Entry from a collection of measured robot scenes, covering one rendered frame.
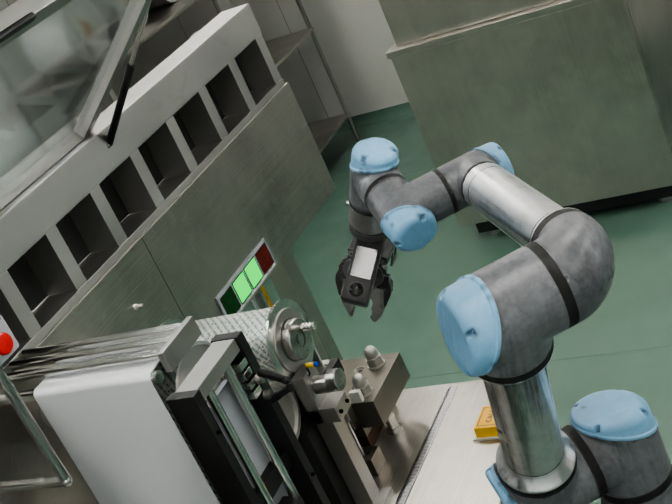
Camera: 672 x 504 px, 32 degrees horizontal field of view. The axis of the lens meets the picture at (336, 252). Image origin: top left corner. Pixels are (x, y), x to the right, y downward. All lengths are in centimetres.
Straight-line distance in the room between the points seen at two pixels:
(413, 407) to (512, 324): 103
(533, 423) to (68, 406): 73
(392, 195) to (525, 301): 44
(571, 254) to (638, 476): 49
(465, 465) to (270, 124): 100
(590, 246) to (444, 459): 87
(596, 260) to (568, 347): 271
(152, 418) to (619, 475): 70
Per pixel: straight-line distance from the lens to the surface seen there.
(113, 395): 184
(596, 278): 146
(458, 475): 220
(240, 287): 256
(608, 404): 182
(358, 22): 692
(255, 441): 181
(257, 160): 272
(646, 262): 451
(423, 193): 179
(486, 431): 225
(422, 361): 442
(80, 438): 194
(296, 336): 208
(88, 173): 226
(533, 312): 143
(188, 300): 242
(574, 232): 148
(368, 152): 184
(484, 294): 142
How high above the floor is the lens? 215
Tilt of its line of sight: 23 degrees down
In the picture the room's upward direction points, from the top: 25 degrees counter-clockwise
